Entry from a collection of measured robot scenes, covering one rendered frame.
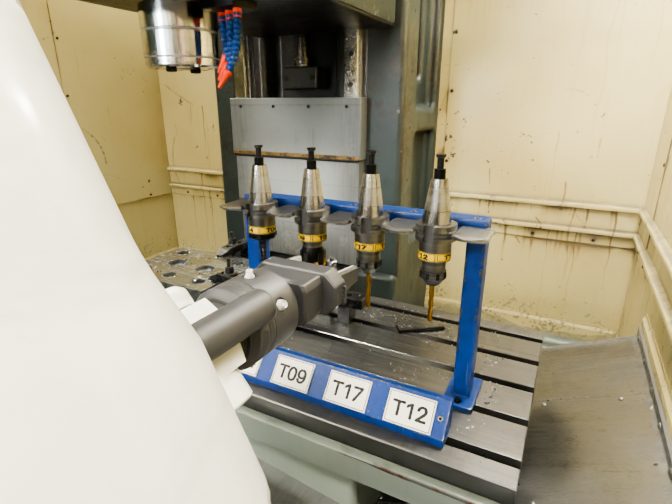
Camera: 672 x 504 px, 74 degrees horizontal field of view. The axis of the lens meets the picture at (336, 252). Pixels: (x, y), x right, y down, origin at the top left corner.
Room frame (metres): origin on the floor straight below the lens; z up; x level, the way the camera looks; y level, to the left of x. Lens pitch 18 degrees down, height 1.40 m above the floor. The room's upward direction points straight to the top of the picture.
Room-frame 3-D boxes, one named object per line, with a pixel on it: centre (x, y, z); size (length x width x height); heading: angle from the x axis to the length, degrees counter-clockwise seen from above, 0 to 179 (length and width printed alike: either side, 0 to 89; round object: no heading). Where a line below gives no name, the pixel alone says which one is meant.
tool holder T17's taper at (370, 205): (0.71, -0.06, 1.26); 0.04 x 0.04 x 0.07
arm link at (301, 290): (0.47, 0.07, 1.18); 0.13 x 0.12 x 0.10; 62
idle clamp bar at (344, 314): (1.01, 0.05, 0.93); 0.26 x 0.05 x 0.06; 67
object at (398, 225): (0.68, -0.10, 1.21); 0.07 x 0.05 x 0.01; 152
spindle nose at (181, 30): (1.06, 0.34, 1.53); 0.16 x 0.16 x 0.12
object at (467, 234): (0.63, -0.20, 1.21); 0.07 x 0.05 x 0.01; 152
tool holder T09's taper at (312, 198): (0.76, 0.04, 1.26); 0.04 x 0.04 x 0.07
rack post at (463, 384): (0.68, -0.23, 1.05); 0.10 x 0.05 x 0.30; 152
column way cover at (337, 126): (1.46, 0.13, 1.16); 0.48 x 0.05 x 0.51; 62
